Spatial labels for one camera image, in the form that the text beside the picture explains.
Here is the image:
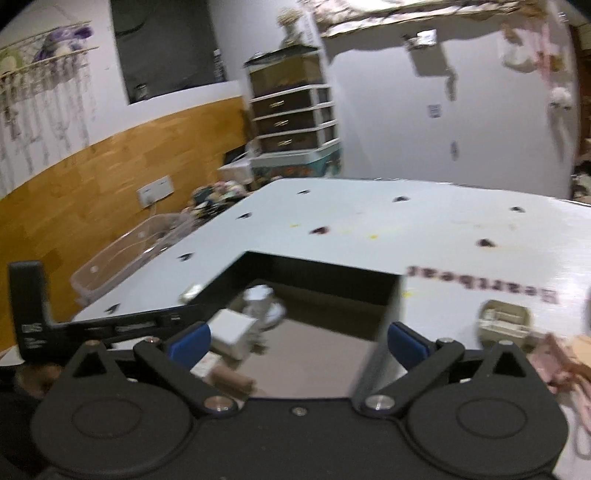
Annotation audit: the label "patterned hanging cloth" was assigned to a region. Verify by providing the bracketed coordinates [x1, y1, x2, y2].
[301, 0, 547, 38]

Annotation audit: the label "black and white drawer unit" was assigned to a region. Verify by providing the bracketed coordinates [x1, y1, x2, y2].
[250, 84, 339, 154]

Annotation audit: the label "white block wooden handle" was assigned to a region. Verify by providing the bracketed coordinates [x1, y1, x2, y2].
[190, 352, 256, 397]

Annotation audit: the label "white square box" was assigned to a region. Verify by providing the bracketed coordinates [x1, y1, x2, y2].
[208, 309, 259, 361]

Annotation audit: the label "black storage box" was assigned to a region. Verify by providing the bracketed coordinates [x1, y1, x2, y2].
[74, 252, 402, 398]

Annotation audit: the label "clear plastic storage bin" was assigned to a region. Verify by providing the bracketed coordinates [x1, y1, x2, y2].
[70, 213, 194, 307]

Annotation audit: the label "white wall power socket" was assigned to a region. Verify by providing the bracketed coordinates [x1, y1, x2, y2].
[137, 175, 174, 209]

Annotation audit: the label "pink plastic holder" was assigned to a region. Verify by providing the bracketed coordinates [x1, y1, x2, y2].
[528, 333, 590, 393]

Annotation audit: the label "white knob cap object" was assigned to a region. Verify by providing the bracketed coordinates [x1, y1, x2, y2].
[242, 284, 286, 331]

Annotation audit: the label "oval wooden block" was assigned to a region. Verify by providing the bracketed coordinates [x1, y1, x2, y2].
[566, 335, 591, 367]

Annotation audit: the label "person's left hand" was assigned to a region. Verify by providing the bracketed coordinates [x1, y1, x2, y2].
[15, 364, 62, 400]

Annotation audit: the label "beige plastic divided tray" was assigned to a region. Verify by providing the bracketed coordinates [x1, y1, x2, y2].
[477, 300, 532, 347]

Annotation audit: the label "pink scissors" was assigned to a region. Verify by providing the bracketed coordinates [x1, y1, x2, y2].
[560, 375, 590, 460]

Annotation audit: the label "glass fish tank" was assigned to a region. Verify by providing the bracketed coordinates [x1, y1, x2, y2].
[243, 44, 325, 98]

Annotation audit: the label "white plush toy on wall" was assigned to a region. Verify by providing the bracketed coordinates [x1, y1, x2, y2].
[549, 87, 573, 110]

